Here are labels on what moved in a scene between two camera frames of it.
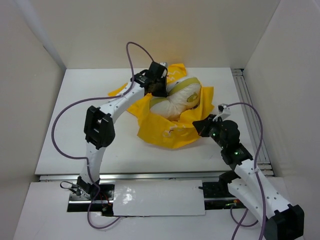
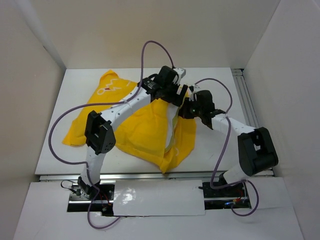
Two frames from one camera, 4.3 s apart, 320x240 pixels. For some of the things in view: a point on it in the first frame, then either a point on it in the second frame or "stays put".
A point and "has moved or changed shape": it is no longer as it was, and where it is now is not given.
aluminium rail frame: x=256 y=132 stays put
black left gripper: x=161 y=93 -> x=176 y=99
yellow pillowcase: x=180 y=133 has moved or changed shape
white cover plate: x=158 y=197 stays put
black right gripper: x=203 y=125 -> x=184 y=111
